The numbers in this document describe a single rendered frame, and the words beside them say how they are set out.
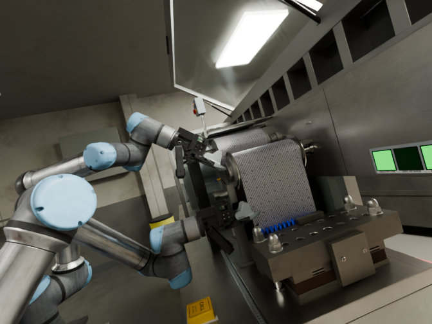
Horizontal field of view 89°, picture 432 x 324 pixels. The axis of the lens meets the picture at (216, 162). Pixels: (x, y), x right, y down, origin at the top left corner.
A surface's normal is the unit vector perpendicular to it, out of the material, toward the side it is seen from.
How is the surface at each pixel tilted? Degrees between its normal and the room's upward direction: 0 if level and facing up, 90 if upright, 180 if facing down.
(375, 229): 90
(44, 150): 90
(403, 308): 90
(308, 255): 90
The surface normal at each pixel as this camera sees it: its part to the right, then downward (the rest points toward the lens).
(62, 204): 0.80, -0.33
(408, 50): -0.95, 0.26
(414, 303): 0.17, -0.06
